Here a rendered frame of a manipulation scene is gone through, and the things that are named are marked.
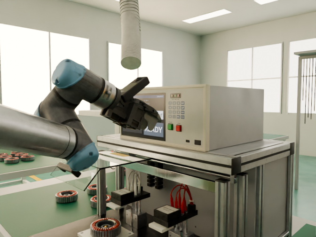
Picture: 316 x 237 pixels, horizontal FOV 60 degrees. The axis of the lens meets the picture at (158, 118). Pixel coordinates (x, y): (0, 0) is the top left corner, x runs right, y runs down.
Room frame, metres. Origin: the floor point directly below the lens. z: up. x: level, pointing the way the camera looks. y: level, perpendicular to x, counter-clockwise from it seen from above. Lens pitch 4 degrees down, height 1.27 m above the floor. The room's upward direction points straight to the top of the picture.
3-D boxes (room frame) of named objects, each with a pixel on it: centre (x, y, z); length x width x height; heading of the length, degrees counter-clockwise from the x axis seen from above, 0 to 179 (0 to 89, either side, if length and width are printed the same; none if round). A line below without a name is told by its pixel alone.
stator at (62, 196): (1.41, 0.48, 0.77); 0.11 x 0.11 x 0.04
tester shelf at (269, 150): (1.12, -0.12, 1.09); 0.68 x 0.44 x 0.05; 44
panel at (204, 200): (1.07, -0.07, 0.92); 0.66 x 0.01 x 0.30; 44
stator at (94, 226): (0.98, 0.19, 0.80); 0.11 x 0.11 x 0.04
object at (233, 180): (1.02, -0.02, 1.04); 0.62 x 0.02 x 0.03; 44
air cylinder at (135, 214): (1.08, 0.09, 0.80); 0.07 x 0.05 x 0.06; 44
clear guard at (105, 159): (0.98, 0.18, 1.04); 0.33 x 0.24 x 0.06; 134
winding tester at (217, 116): (1.11, -0.13, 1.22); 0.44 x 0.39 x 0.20; 44
